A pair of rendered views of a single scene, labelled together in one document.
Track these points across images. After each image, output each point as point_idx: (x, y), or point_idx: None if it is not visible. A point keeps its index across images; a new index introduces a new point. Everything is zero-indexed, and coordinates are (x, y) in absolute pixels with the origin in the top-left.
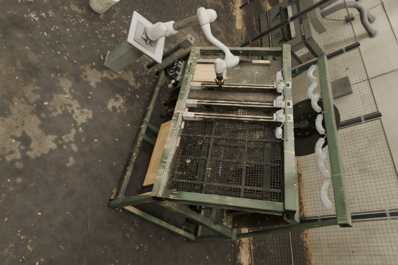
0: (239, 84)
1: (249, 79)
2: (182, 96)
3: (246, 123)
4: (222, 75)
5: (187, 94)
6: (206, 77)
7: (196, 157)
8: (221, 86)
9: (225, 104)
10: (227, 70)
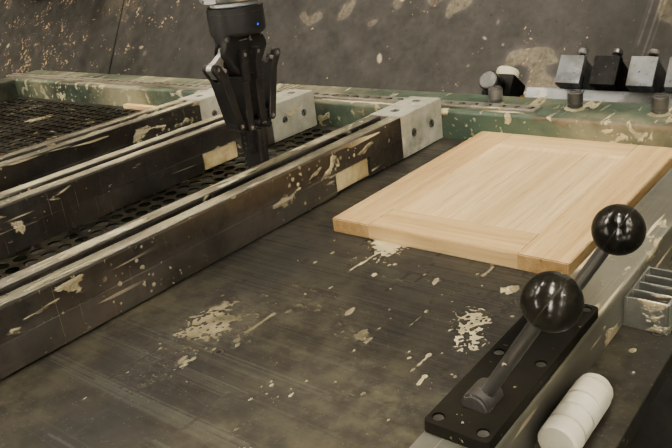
0: (164, 224)
1: (194, 364)
2: (363, 93)
3: None
4: (199, 1)
5: (353, 102)
6: (471, 169)
7: (17, 129)
8: (242, 141)
9: (96, 159)
10: (485, 266)
